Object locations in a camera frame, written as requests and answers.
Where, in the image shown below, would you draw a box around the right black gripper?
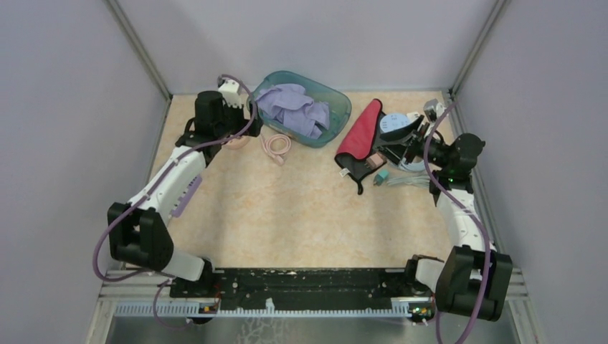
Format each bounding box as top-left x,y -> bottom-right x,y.
373,115 -> 450,170

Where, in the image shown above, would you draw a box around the pink round power socket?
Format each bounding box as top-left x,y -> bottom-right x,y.
223,135 -> 251,151

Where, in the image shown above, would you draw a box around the red and grey cloth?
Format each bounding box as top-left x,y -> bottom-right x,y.
334,98 -> 385,196

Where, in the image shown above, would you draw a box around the purple power strip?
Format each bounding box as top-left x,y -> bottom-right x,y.
170,175 -> 202,218

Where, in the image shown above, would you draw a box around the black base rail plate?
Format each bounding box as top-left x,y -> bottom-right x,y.
169,268 -> 431,311

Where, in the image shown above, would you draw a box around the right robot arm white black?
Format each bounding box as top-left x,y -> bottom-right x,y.
374,115 -> 513,321

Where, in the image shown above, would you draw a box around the teal plug adapter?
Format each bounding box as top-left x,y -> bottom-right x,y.
373,170 -> 389,186

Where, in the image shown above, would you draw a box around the teal plastic basin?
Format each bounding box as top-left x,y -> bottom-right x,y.
253,70 -> 352,148

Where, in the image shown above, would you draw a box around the pink coiled socket cable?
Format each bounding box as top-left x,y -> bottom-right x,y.
258,133 -> 293,166

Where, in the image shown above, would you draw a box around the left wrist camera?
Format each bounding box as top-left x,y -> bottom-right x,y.
218,78 -> 243,108

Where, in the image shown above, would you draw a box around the blue round power socket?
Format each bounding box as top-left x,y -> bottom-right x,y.
379,113 -> 411,133

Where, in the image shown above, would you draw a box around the white power strip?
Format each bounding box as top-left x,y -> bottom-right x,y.
406,112 -> 422,123

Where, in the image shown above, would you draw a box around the pink plug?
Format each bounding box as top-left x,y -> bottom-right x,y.
366,153 -> 386,170

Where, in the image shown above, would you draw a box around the purple cloth in basin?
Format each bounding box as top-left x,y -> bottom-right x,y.
255,83 -> 330,139

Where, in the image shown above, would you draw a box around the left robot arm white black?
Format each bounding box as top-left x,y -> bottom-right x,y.
108,88 -> 262,297

